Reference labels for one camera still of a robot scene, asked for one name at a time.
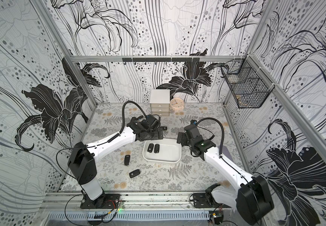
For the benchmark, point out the black key front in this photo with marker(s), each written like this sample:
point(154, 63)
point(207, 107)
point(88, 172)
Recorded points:
point(134, 173)

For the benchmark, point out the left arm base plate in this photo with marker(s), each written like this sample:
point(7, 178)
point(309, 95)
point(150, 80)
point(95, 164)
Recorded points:
point(105, 201)

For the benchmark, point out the white mini drawer cabinet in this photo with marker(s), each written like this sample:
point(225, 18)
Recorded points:
point(159, 102)

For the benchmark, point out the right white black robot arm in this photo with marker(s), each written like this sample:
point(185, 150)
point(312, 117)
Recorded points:
point(249, 195)

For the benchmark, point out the pink round alarm clock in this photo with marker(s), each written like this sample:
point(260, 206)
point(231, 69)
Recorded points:
point(176, 104)

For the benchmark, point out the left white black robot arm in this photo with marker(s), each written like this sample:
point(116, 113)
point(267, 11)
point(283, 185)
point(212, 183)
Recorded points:
point(83, 159)

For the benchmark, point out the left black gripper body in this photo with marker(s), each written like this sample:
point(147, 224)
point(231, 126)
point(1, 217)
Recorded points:
point(151, 133)

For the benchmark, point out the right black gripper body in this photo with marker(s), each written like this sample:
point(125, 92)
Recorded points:
point(182, 138)

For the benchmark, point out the black key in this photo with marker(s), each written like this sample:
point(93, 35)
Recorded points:
point(150, 147)
point(127, 160)
point(134, 173)
point(156, 148)

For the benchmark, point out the white storage tray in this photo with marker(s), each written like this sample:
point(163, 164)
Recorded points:
point(170, 152)

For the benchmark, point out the purple glasses case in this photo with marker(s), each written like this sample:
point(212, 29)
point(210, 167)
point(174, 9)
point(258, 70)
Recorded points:
point(226, 153)

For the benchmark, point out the black wire wall basket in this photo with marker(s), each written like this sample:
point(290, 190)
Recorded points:
point(246, 86)

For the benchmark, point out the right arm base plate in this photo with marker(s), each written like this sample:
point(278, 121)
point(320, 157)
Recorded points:
point(202, 200)

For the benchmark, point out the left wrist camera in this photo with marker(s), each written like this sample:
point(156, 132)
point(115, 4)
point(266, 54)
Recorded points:
point(154, 121)

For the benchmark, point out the white cable duct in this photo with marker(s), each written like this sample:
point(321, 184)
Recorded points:
point(132, 215)

